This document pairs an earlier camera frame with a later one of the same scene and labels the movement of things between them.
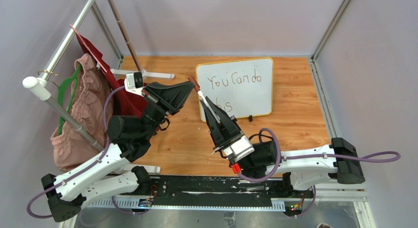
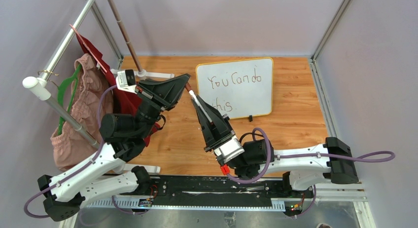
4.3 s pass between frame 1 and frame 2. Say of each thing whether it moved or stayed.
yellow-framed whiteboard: stayed
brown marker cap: moved
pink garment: stayed
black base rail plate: stayed
